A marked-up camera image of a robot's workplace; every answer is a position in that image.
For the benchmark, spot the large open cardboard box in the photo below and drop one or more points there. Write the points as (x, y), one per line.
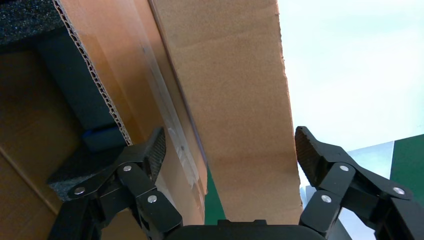
(126, 66)

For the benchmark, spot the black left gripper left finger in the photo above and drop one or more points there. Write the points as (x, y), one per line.
(132, 185)

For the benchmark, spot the black foam block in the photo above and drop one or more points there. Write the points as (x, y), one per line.
(26, 16)
(82, 172)

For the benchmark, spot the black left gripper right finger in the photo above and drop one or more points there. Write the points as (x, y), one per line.
(348, 185)

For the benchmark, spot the dark grey block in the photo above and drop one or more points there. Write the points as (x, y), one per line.
(76, 86)

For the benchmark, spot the small cardboard box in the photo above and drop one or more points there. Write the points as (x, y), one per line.
(232, 99)

